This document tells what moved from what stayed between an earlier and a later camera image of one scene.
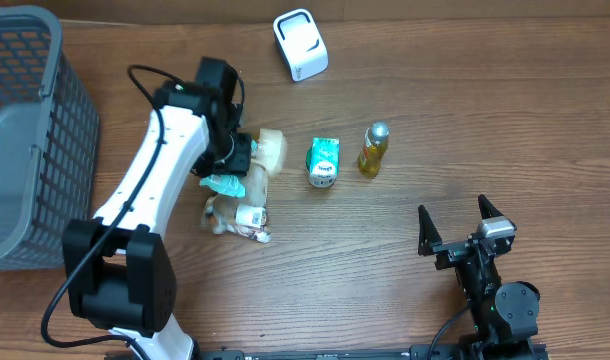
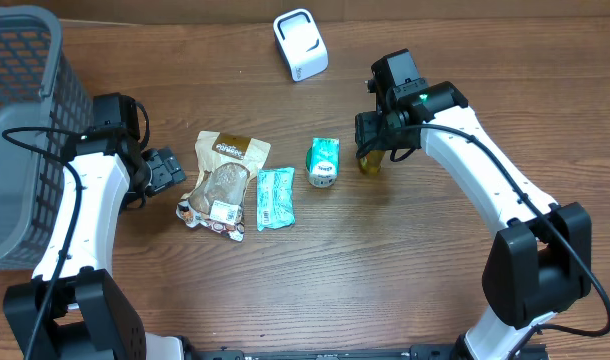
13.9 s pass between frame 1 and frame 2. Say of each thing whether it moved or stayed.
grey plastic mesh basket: stayed
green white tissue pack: stayed
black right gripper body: moved
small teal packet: moved
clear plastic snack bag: moved
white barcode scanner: stayed
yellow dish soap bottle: stayed
